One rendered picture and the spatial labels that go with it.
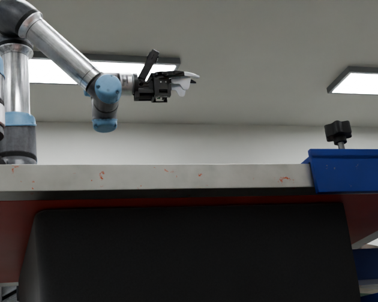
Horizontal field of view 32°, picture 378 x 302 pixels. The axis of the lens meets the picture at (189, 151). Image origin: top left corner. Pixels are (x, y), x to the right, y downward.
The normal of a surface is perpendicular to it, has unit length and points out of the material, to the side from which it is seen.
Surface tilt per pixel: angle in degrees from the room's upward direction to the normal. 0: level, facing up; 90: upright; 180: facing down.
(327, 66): 180
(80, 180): 90
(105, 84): 90
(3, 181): 90
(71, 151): 90
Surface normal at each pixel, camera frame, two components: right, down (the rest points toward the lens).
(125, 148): 0.28, -0.39
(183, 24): 0.11, 0.92
